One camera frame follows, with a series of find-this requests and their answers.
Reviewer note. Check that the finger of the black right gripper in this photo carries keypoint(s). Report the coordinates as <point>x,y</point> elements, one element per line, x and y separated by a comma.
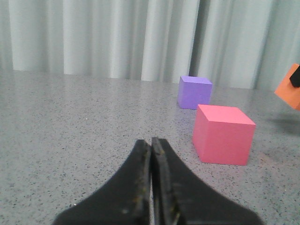
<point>295,78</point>

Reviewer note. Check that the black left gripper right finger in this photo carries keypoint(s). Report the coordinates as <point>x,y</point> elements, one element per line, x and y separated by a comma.
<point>181,198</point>

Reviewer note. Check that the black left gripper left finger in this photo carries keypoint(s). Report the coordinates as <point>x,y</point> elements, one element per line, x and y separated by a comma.
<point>122,200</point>

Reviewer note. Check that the orange foam cube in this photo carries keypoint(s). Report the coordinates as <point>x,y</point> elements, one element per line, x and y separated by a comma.
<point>286,91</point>

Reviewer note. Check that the pale green curtain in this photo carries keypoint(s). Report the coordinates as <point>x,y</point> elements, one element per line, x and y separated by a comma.
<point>234,43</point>

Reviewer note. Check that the pink foam cube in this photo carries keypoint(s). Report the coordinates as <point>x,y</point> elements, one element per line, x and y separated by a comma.
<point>222,135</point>

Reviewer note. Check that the purple foam cube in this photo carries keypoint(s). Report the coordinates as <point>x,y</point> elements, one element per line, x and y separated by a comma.
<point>194,91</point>

